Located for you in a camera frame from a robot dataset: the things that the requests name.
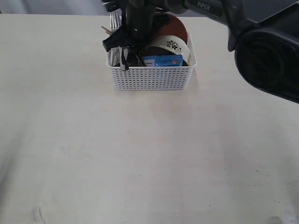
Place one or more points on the white perforated plastic basket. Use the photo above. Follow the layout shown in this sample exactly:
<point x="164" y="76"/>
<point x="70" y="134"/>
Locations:
<point x="154" y="78"/>

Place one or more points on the brown round plate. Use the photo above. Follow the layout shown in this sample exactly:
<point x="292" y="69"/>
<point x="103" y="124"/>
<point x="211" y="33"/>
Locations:
<point x="167" y="24"/>

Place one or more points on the silver metal fork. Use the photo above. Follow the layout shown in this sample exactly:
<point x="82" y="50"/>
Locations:
<point x="115" y="23"/>

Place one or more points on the cream floral ceramic bowl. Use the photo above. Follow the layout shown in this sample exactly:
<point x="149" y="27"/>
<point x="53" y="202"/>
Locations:
<point x="171" y="44"/>

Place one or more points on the blue snack bag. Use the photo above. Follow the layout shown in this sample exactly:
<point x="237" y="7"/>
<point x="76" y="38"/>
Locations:
<point x="163" y="61"/>

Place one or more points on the clear glass cup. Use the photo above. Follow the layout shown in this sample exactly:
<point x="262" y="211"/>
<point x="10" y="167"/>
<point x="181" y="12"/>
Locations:
<point x="116" y="57"/>

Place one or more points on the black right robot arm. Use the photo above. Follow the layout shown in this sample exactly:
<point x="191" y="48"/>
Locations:
<point x="263" y="34"/>

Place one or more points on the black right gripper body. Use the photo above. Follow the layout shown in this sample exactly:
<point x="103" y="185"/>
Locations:
<point x="139" y="23"/>

